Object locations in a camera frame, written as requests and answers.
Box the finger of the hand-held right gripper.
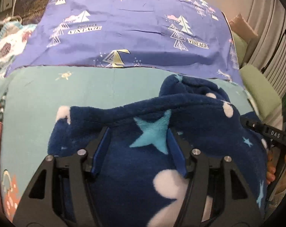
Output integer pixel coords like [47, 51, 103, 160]
[239, 115, 286, 147]

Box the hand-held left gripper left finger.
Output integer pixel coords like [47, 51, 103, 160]
[13, 126, 110, 227]

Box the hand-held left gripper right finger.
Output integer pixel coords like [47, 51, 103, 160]
[167, 129, 266, 227]

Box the navy star print fleece top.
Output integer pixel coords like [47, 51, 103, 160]
[47, 74, 271, 227]

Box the person's right hand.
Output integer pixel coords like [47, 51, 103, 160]
[266, 155, 286, 187]

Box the large green pillow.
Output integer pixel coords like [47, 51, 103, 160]
[240, 64, 283, 123]

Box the teal printed bed sheet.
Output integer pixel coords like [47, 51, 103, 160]
[0, 65, 254, 218]

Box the small green pillow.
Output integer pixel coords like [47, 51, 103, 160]
[233, 34, 249, 63]

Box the beige curtain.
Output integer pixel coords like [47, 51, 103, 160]
[246, 0, 286, 95]

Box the purple tree print sheet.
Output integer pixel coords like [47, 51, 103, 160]
[4, 0, 240, 86]

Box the white patchwork quilt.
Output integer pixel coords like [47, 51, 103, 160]
[0, 20, 38, 81]

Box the dark forest print mattress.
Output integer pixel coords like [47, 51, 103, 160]
[13, 0, 57, 25]

